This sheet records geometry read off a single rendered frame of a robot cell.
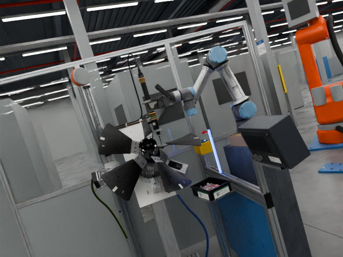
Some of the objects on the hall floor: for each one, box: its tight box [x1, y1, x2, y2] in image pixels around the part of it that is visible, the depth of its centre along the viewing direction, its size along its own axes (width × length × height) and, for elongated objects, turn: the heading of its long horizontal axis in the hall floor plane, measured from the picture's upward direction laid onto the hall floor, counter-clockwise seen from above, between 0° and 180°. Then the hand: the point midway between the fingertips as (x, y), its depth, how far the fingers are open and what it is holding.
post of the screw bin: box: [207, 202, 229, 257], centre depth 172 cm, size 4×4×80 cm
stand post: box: [152, 199, 181, 257], centre depth 186 cm, size 4×9×91 cm, turn 177°
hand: (144, 102), depth 170 cm, fingers closed on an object, 4 cm apart
